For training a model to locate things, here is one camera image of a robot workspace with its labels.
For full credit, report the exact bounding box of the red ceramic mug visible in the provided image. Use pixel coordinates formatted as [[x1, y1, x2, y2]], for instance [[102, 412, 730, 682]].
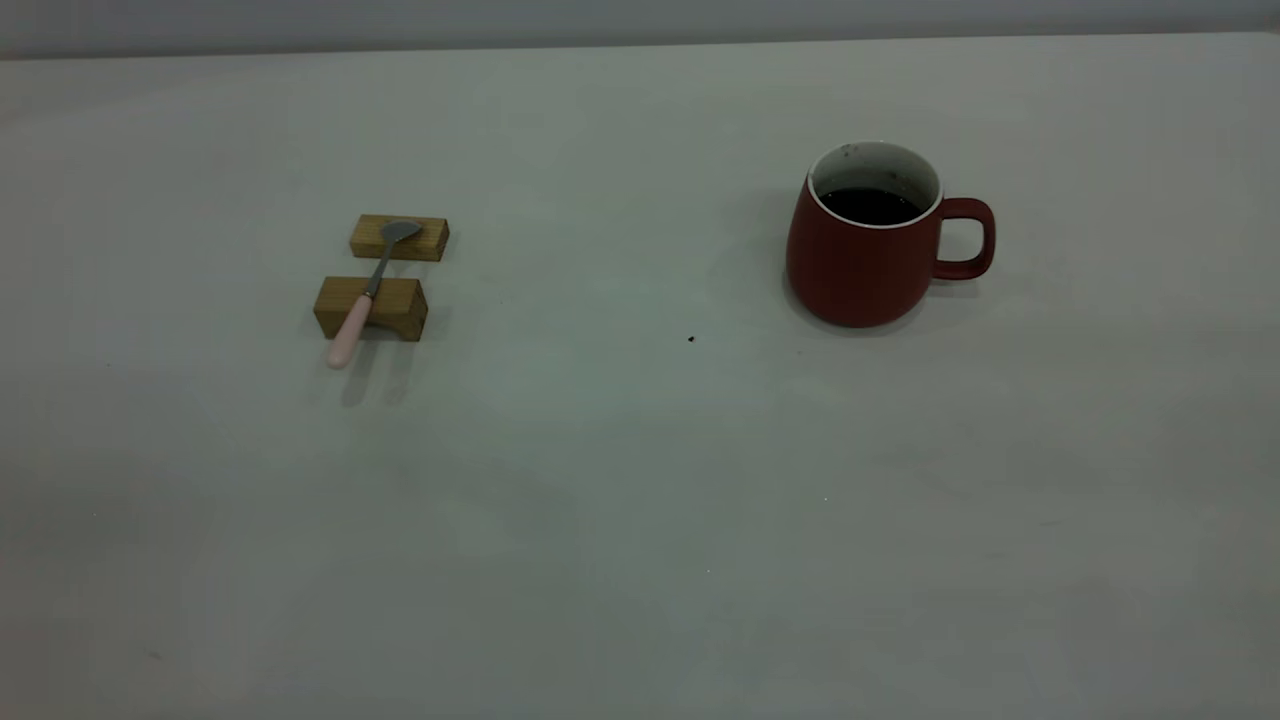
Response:
[[786, 141, 997, 329]]

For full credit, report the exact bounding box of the pink handled metal spoon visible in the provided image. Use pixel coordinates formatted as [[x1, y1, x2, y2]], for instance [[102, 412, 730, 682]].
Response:
[[326, 219, 424, 370]]

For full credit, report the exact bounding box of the dark coffee liquid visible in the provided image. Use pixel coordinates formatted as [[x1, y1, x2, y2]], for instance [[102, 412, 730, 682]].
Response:
[[820, 188, 923, 227]]

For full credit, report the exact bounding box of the flat wooden block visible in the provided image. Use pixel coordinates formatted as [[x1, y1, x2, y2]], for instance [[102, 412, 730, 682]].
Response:
[[349, 213, 451, 263]]

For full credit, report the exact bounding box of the arched wooden block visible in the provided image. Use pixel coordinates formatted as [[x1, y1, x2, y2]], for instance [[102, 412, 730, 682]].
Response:
[[313, 275, 429, 343]]

